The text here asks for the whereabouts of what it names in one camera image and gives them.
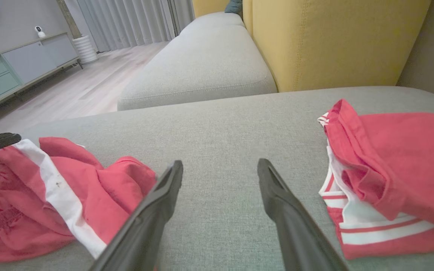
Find yellow sofa armrest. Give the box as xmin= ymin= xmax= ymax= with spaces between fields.
xmin=192 ymin=0 xmax=229 ymax=18

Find grey sofa seat cushion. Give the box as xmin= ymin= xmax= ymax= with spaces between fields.
xmin=117 ymin=11 xmax=278 ymax=111

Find teal throw pillow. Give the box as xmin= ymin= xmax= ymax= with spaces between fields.
xmin=224 ymin=0 xmax=244 ymax=18

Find grey low TV cabinet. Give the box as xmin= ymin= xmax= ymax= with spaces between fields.
xmin=0 ymin=32 xmax=83 ymax=119

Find yellow sofa backrest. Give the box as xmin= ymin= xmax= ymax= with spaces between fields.
xmin=242 ymin=0 xmax=432 ymax=93

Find grey pleated curtain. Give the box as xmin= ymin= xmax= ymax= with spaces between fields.
xmin=76 ymin=0 xmax=176 ymax=52
xmin=172 ymin=0 xmax=195 ymax=33

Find red basketball jersey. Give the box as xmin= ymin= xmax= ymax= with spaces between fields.
xmin=318 ymin=99 xmax=434 ymax=260

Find brown potted tree trunk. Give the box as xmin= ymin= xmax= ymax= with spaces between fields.
xmin=56 ymin=0 xmax=83 ymax=39

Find white ribbed planter pot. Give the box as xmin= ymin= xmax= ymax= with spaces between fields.
xmin=72 ymin=35 xmax=99 ymax=64

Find red shorts with white stripe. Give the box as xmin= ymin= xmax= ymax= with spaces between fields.
xmin=0 ymin=137 xmax=158 ymax=263

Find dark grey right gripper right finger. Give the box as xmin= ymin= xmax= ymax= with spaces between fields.
xmin=257 ymin=158 xmax=350 ymax=271

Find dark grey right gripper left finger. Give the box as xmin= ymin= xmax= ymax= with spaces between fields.
xmin=89 ymin=160 xmax=184 ymax=271

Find large grey sofa chaise cushion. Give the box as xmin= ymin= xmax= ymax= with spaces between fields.
xmin=0 ymin=86 xmax=434 ymax=271

